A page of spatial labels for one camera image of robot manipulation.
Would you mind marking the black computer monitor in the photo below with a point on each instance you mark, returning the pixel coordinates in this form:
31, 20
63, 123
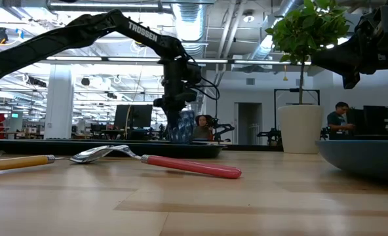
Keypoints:
138, 116
376, 119

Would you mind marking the green leafy plant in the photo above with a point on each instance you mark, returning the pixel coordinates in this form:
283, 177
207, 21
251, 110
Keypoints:
307, 26

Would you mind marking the silver ventilation duct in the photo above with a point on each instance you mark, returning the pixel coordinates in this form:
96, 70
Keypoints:
190, 26

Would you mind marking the person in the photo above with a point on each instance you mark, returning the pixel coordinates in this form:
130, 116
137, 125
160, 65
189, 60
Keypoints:
337, 121
202, 129

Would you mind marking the dark green tray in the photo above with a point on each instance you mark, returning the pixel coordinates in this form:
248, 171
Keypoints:
82, 147

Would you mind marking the black aluminium table frame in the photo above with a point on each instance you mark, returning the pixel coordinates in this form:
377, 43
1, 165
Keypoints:
253, 148

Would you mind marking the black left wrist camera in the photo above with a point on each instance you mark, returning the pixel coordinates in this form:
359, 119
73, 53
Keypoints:
194, 73

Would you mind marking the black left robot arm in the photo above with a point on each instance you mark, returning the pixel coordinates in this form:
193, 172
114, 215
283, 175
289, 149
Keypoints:
82, 29

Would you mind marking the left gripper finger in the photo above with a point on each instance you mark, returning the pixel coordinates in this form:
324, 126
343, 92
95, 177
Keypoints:
173, 123

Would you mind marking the white plant pot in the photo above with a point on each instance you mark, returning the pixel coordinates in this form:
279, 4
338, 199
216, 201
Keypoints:
300, 129

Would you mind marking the blue plate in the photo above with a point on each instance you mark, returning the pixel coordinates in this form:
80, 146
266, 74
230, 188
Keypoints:
364, 157

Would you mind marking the black metal frame stand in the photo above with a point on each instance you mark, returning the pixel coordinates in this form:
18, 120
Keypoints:
275, 111

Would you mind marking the white building column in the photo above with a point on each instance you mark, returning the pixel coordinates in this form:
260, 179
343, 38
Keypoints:
59, 101

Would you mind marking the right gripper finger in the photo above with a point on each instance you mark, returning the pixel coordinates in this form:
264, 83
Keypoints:
341, 60
352, 80

